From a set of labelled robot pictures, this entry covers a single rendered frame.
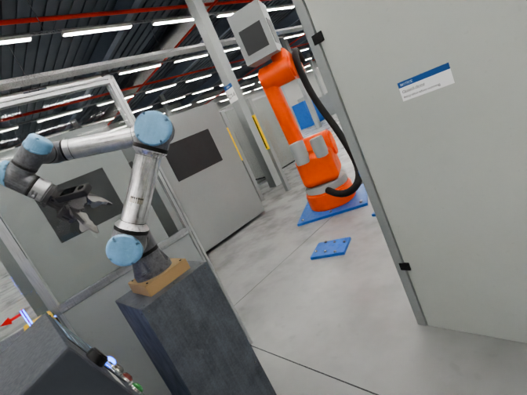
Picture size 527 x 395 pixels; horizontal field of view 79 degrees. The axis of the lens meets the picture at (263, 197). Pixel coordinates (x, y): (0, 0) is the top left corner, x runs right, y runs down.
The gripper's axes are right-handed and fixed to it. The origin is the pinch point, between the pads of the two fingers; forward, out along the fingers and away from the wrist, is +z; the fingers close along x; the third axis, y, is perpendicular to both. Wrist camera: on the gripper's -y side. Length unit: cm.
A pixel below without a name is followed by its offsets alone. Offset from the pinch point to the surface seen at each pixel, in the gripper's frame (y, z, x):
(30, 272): 76, -10, -15
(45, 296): 81, 2, -9
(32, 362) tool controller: -46, -8, 68
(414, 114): -98, 77, -36
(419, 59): -111, 61, -40
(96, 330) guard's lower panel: 87, 33, -3
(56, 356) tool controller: -52, -6, 69
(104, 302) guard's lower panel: 79, 30, -15
